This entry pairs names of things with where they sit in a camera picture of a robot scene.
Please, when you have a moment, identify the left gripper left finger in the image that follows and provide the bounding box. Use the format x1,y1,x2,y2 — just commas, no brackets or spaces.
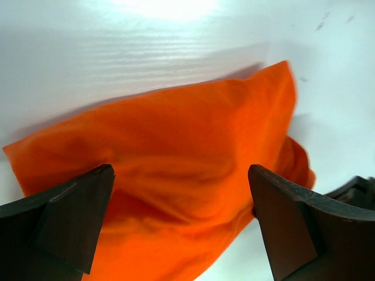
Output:
1,165,115,281

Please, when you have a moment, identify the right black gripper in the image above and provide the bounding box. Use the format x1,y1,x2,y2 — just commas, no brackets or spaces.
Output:
325,176,374,210

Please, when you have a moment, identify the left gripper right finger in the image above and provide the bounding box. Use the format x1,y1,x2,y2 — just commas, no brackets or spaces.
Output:
248,165,374,280

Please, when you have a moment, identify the orange t shirt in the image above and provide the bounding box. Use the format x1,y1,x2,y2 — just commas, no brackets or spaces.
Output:
4,61,315,280

